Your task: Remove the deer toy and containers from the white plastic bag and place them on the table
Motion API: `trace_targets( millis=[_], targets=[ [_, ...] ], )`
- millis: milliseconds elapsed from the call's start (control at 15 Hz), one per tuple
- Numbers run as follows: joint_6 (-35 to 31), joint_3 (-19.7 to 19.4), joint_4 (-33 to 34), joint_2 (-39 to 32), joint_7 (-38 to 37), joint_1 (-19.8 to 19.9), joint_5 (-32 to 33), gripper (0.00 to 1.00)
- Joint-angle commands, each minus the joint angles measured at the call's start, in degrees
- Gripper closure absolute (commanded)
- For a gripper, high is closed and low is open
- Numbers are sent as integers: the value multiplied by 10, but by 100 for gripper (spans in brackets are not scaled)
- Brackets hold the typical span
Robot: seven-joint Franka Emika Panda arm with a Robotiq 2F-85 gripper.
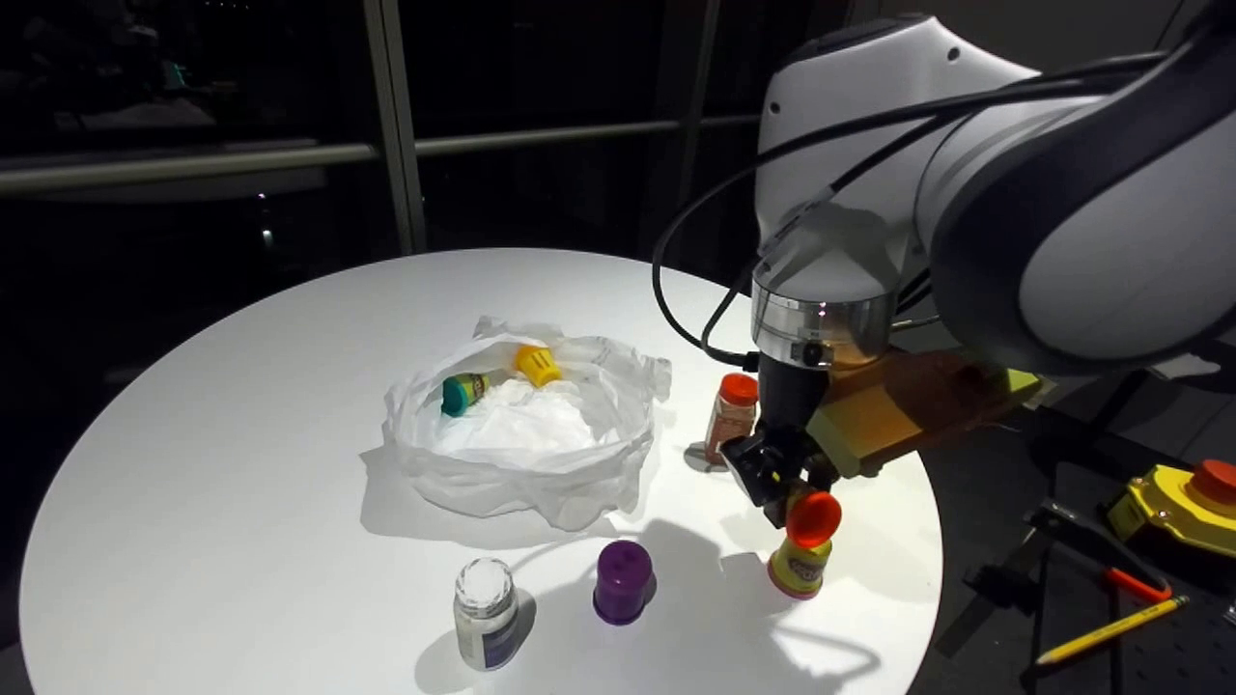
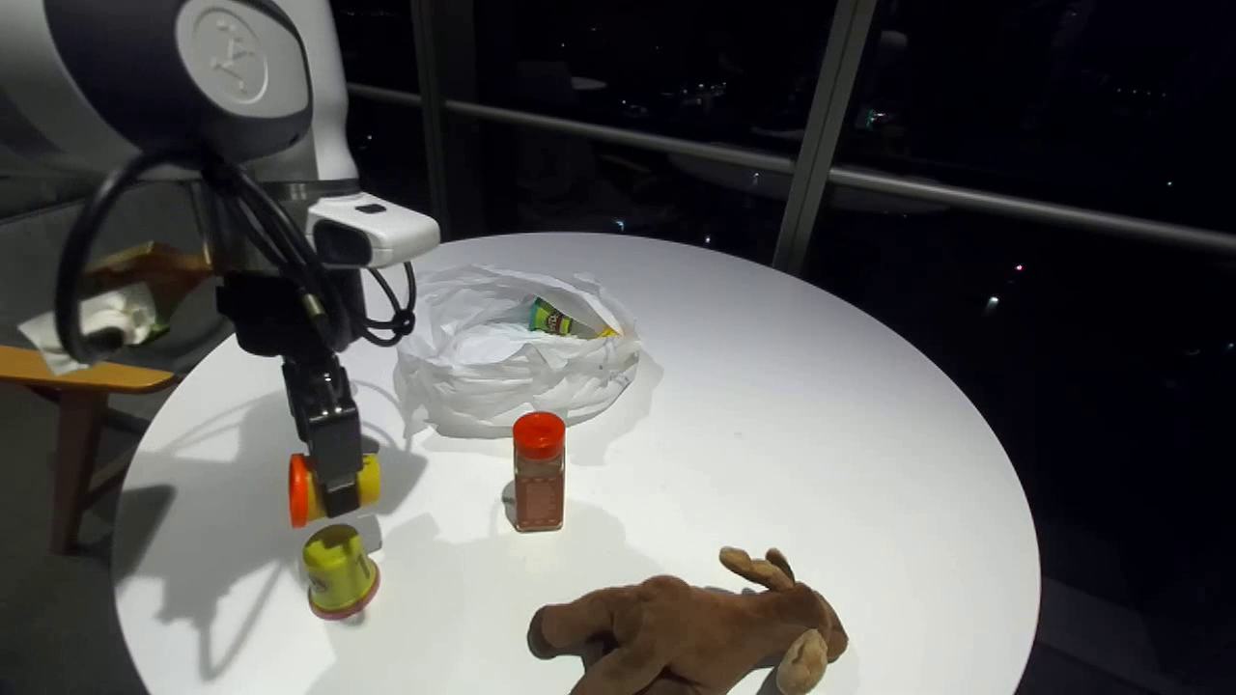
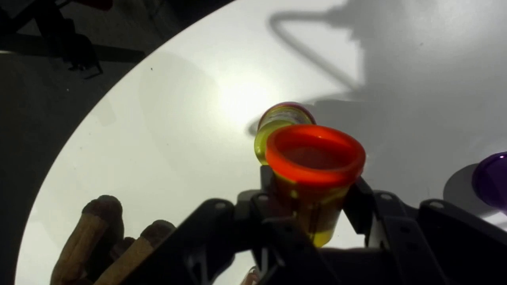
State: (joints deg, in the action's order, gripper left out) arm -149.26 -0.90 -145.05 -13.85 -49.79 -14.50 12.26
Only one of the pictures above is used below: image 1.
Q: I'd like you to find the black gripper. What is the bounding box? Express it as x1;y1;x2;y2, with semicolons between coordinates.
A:
719;356;847;527

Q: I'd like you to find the orange-lid yellow container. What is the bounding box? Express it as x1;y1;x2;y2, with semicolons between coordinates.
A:
764;492;847;602

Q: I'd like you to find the red-lid spice jar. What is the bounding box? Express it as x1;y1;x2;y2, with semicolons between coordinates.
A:
699;370;764;475

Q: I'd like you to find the small purple container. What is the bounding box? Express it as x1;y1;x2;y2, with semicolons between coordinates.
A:
589;536;659;629

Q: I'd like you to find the small yellow container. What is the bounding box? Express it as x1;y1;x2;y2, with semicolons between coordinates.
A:
508;339;567;391

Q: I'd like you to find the small teal container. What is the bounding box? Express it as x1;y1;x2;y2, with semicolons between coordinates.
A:
437;376;476;423

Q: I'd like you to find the white plastic bag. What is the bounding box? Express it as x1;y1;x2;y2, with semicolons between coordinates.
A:
363;316;677;532

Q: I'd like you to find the yellow pencil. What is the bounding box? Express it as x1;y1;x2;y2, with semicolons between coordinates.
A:
1031;593;1191;671

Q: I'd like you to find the yellow emergency stop button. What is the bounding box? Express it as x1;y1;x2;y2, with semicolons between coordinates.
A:
1109;456;1236;560

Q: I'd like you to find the metal window railing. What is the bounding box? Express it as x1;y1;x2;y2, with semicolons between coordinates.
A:
0;119;764;200

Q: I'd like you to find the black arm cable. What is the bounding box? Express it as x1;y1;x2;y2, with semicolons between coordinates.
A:
650;52;1175;370

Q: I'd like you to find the grey window frame post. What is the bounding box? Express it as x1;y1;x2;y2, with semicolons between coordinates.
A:
359;0;432;255

